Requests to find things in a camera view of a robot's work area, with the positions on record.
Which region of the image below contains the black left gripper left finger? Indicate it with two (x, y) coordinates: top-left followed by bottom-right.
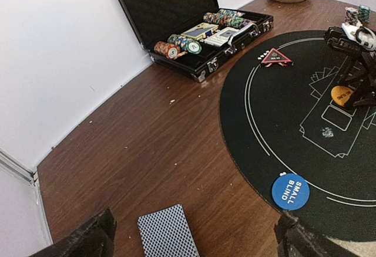
(32, 208), (117, 257)

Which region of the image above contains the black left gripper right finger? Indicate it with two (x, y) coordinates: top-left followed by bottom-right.
(274, 211), (375, 256)

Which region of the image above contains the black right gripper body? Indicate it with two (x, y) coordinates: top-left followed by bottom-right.
(324, 26), (375, 55)

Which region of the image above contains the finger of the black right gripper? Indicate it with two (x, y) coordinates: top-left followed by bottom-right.
(337, 52), (370, 87)
(345, 61), (375, 109)

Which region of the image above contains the orange big blind button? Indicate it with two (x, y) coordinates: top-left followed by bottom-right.
(331, 86), (354, 107)

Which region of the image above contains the blue small blind button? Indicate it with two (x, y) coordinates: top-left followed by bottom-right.
(271, 173), (310, 211)

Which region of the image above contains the red triangle all-in marker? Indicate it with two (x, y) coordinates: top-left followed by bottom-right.
(260, 48), (293, 67)

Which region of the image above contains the blue playing card deck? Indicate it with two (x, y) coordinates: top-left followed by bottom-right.
(137, 204), (199, 257)

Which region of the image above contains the white blue chip stack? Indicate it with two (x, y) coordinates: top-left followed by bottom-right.
(345, 6), (358, 26)

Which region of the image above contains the green chip stack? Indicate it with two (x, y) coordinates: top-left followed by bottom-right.
(358, 5), (371, 24)

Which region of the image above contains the round black poker mat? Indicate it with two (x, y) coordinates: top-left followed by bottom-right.
(220, 31), (375, 242)

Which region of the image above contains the purple green chip row in case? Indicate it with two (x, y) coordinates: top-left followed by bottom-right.
(217, 9), (255, 29)

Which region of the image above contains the multicolour chip row in case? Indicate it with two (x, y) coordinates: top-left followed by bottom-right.
(203, 12), (243, 28)

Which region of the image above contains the yellow card box in case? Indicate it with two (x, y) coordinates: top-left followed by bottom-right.
(182, 22), (219, 40)

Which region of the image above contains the black poker chip case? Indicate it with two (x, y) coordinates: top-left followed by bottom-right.
(118, 0), (274, 83)

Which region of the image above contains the red chip row in case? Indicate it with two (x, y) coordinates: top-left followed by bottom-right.
(154, 41), (187, 60)

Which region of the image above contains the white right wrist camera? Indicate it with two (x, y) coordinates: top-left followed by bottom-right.
(341, 22), (375, 52)

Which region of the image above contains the left aluminium frame post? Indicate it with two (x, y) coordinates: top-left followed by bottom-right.
(1, 150), (53, 246)

